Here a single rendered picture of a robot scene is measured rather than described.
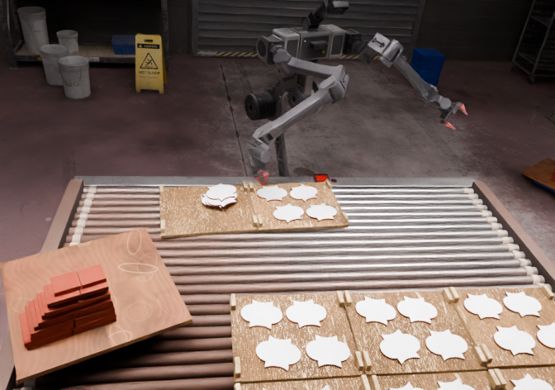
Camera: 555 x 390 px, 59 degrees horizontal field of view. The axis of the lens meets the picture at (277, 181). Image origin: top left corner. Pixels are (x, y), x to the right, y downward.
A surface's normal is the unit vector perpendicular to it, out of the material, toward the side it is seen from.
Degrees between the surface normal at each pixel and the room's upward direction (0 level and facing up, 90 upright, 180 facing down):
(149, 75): 78
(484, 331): 0
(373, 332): 0
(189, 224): 0
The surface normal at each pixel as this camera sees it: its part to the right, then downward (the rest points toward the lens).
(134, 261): 0.09, -0.83
